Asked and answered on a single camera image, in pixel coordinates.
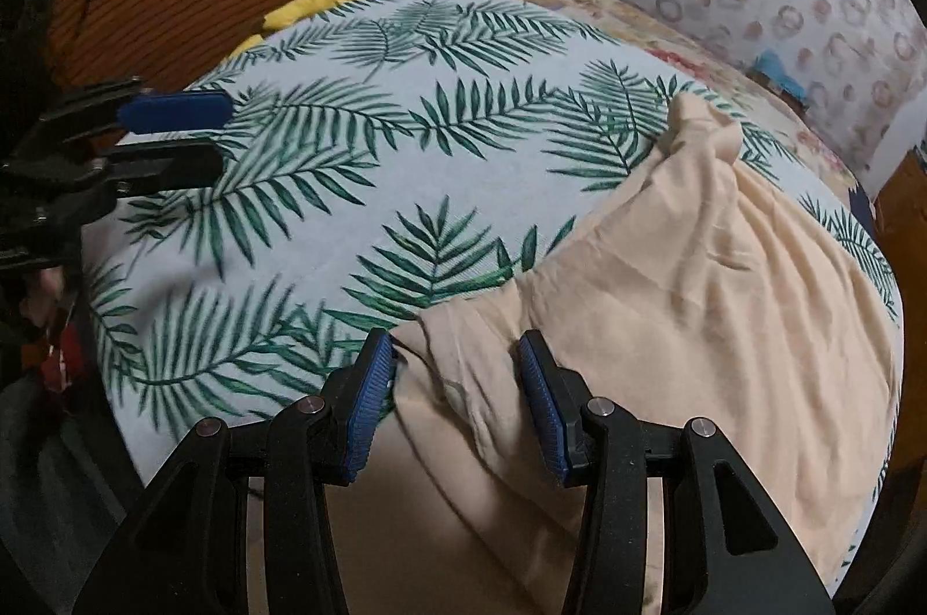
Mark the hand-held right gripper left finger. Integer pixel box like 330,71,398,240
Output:
72,329,393,615

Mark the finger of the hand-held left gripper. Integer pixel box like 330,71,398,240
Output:
93,143,225,197
32,78,233,137

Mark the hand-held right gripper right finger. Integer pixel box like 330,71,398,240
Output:
516,329,834,615

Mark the beige shirt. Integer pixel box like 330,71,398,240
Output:
246,94,903,615

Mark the palm leaf print sheet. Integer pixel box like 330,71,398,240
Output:
83,0,906,594

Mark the floral blanket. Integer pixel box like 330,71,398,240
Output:
510,0,863,203

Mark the small blue cloth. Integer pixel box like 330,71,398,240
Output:
753,50,808,102

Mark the wooden dresser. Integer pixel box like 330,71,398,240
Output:
873,148,927,269

